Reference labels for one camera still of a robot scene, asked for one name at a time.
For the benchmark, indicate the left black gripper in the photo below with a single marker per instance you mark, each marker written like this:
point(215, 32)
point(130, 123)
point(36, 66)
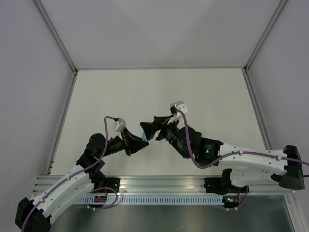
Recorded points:
point(134, 144)

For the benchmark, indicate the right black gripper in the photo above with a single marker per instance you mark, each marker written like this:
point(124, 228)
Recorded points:
point(150, 128)

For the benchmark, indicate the light blue eraser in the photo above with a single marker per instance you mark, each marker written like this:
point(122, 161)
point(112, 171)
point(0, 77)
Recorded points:
point(144, 138)

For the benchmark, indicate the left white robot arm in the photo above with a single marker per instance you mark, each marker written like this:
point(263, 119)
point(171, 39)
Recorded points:
point(38, 214)

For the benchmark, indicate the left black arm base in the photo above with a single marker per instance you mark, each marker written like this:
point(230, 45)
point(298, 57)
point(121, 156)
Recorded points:
point(104, 184)

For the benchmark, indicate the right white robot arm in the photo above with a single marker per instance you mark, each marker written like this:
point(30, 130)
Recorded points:
point(241, 166)

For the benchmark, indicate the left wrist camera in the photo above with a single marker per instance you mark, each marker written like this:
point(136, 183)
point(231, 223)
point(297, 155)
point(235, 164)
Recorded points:
point(119, 125)

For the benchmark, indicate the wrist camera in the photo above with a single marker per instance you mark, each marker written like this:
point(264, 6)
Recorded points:
point(178, 109)
point(119, 125)

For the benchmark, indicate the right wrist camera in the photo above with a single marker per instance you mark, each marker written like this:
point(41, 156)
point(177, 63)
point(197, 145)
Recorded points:
point(178, 109)

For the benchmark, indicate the aluminium mounting rail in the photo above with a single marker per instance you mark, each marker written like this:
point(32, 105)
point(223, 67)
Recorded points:
point(165, 185)

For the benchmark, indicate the white slotted cable duct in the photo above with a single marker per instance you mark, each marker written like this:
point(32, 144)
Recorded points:
point(150, 200)

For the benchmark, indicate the left aluminium frame post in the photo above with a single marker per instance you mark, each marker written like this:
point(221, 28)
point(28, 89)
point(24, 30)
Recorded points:
point(54, 33)

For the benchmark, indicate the aluminium frame post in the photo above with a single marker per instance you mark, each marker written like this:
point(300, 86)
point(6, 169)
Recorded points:
point(270, 25)
point(54, 33)

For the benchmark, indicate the right aluminium frame post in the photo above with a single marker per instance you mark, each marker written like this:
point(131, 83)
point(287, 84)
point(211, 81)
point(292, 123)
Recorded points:
point(270, 25)

